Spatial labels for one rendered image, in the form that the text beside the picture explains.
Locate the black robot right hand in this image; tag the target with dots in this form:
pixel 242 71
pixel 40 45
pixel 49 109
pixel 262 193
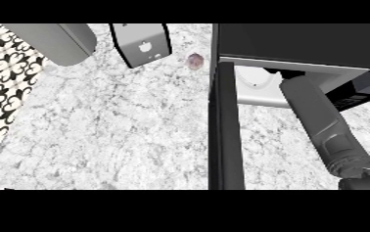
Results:
pixel 290 73

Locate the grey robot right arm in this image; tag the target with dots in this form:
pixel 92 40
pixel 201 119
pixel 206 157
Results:
pixel 322 121

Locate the white microwave turntable plate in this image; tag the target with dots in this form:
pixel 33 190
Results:
pixel 259 81

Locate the dark grey microwave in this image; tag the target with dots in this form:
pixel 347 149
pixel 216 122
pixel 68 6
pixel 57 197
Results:
pixel 294 43

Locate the dark grey microwave door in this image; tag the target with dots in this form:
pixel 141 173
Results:
pixel 226 128

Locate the grey milk carton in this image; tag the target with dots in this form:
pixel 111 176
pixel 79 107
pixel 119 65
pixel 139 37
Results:
pixel 145 45

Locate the small pink garlic bulb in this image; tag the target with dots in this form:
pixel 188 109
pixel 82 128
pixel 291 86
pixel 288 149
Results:
pixel 195 61

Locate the grey rounded appliance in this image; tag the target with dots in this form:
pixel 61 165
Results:
pixel 58 43

